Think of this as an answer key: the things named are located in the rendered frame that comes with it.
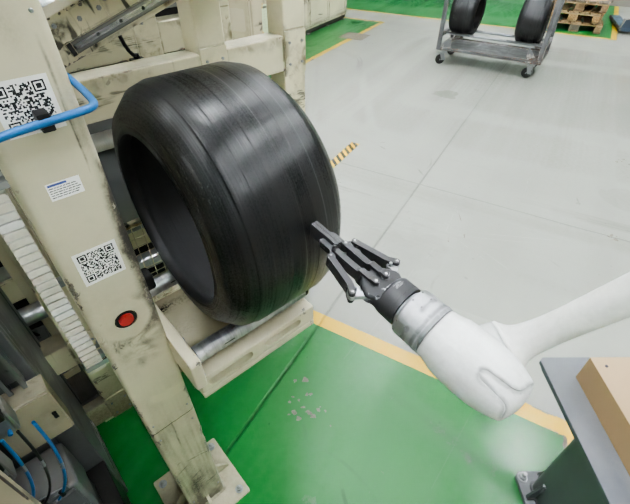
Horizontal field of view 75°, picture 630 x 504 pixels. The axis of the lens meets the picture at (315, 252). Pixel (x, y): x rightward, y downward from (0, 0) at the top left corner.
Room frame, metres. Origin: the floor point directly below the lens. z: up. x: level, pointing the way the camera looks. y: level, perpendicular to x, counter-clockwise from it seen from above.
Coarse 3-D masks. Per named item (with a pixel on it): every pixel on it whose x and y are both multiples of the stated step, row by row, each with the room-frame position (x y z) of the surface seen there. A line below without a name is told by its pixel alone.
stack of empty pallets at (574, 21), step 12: (576, 0) 8.19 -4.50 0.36; (588, 0) 8.62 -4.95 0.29; (552, 12) 7.89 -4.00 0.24; (564, 12) 7.78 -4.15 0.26; (576, 12) 7.68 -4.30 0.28; (588, 12) 7.60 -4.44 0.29; (600, 12) 7.54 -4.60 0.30; (576, 24) 7.65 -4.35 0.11; (588, 24) 7.58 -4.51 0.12; (600, 24) 7.50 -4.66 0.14
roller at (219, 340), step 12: (276, 312) 0.71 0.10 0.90; (228, 324) 0.66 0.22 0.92; (252, 324) 0.67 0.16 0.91; (216, 336) 0.62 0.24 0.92; (228, 336) 0.62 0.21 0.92; (240, 336) 0.64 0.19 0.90; (192, 348) 0.59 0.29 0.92; (204, 348) 0.59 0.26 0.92; (216, 348) 0.59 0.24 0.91; (204, 360) 0.57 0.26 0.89
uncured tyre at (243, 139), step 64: (128, 128) 0.76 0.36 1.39; (192, 128) 0.66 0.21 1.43; (256, 128) 0.70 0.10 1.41; (128, 192) 0.90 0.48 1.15; (192, 192) 0.60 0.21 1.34; (256, 192) 0.61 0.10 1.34; (320, 192) 0.67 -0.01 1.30; (192, 256) 0.89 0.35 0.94; (256, 256) 0.55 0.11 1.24; (320, 256) 0.64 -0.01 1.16; (256, 320) 0.59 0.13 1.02
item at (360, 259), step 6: (348, 246) 0.58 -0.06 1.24; (348, 252) 0.57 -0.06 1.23; (354, 252) 0.56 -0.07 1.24; (360, 252) 0.56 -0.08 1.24; (354, 258) 0.56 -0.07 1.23; (360, 258) 0.55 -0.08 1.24; (366, 258) 0.55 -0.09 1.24; (360, 264) 0.55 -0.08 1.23; (366, 264) 0.54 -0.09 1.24; (372, 264) 0.53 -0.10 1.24; (378, 270) 0.52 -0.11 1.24; (384, 270) 0.52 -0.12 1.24; (384, 276) 0.50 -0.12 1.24
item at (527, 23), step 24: (456, 0) 5.87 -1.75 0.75; (480, 0) 6.24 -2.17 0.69; (528, 0) 5.51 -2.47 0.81; (552, 0) 5.43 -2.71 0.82; (456, 24) 5.81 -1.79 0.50; (528, 24) 5.34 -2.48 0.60; (552, 24) 5.22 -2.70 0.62; (456, 48) 5.80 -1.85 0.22; (480, 48) 5.86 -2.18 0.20; (504, 48) 5.86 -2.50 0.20; (528, 48) 5.83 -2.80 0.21; (528, 72) 5.30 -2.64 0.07
